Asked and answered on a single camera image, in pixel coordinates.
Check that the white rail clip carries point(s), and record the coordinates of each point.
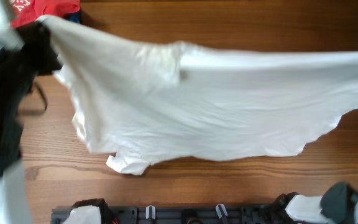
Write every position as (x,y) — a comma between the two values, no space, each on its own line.
(150,212)
(221,211)

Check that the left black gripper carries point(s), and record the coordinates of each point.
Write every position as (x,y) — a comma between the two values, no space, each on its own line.
(36,44)

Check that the left white rail clip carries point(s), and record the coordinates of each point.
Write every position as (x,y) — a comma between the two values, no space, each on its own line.
(150,212)

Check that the navy blue folded garment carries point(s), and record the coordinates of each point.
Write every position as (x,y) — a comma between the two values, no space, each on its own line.
(74,17)

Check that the red folded shirt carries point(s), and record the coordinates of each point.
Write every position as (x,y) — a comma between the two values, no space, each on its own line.
(27,11)

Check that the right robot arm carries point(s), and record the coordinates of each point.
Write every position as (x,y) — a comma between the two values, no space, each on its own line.
(338,205)

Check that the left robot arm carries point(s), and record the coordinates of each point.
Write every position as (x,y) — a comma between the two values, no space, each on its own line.
(17,79)

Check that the white t-shirt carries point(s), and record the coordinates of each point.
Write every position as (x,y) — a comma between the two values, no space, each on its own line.
(144,103)

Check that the right white rail clip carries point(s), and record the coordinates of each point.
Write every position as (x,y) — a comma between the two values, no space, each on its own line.
(221,211)

